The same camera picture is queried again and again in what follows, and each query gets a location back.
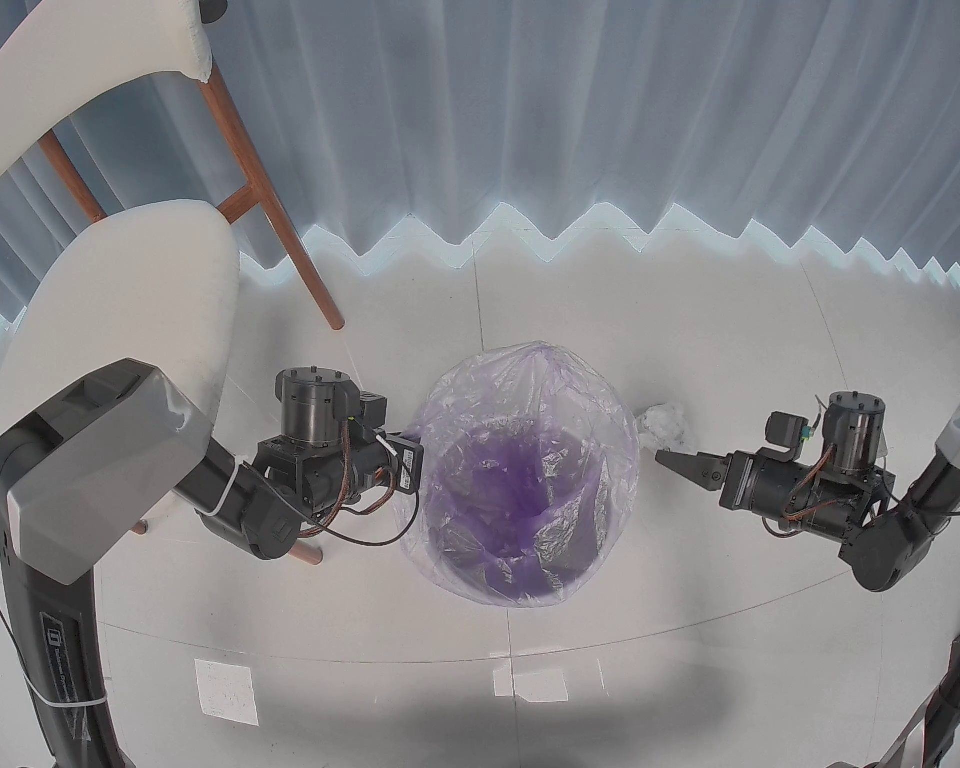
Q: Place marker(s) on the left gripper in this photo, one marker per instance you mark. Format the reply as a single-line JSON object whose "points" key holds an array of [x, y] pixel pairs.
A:
{"points": [[405, 469]]}

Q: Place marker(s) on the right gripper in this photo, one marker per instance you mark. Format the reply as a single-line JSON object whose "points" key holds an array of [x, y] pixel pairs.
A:
{"points": [[772, 491]]}

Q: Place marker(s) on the purple plastic bag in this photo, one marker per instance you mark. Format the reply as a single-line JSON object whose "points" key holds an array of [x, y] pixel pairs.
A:
{"points": [[517, 465]]}

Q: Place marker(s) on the white paper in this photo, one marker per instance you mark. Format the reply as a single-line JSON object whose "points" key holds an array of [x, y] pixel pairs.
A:
{"points": [[667, 424]]}

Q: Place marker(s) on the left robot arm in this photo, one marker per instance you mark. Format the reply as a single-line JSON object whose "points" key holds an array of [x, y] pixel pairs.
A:
{"points": [[112, 465]]}

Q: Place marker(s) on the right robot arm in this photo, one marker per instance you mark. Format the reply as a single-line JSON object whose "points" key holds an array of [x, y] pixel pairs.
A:
{"points": [[885, 555]]}

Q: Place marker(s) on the white cushioned wooden chair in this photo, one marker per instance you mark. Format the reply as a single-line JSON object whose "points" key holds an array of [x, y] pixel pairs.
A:
{"points": [[135, 300]]}

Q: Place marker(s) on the pale blue curtain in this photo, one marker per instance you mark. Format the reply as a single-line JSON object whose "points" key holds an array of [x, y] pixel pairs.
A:
{"points": [[600, 112]]}

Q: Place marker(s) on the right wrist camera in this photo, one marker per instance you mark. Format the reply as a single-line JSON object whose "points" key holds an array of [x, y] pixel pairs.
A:
{"points": [[780, 427]]}

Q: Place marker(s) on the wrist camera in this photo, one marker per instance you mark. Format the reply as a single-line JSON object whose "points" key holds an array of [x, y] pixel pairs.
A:
{"points": [[371, 409], [780, 427]]}

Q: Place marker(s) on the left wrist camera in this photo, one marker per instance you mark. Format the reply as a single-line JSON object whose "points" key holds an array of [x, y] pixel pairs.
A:
{"points": [[371, 409]]}

